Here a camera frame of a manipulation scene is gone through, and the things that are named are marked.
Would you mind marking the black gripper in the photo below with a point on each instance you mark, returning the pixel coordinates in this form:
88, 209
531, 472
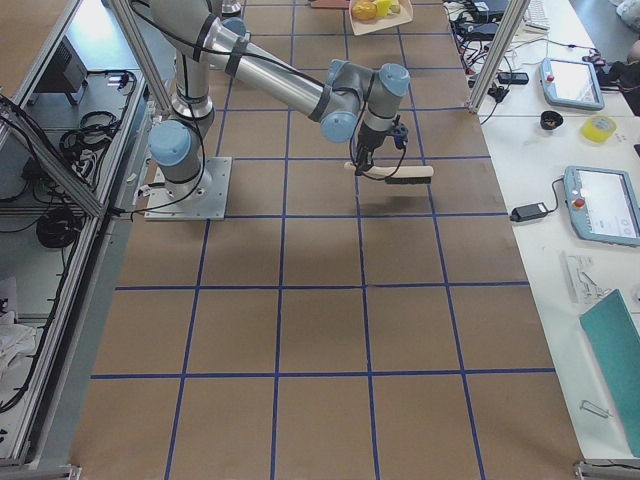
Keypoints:
370, 138

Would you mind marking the white hand brush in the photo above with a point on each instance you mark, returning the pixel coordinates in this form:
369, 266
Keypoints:
399, 175

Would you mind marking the beige dustpan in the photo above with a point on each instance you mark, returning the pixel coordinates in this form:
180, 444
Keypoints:
391, 20

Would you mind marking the yellow green sponge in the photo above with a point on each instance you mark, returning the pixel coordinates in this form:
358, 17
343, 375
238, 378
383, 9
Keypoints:
382, 8

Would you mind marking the black power adapter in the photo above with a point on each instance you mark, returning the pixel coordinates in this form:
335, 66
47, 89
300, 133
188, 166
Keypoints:
529, 212

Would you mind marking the upper teach pendant tablet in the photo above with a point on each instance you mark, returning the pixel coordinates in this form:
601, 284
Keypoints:
571, 84

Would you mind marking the teach pendant tablet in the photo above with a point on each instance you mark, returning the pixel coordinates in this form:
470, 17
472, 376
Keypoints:
602, 205
571, 84

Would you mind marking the yellow tape roll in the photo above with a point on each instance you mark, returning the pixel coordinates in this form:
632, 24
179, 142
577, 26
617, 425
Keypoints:
598, 128

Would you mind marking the lower teach pendant tablet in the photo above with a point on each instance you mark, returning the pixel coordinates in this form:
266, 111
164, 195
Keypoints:
602, 205

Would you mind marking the teal folder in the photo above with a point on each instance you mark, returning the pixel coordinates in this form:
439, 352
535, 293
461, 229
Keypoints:
614, 341

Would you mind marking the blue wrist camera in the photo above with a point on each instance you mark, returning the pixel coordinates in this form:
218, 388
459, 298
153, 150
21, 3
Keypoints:
399, 133

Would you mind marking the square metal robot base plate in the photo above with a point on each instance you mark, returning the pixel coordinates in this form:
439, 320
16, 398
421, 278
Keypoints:
200, 199

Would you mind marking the aluminium frame post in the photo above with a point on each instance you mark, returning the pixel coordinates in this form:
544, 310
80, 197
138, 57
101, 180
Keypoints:
503, 38

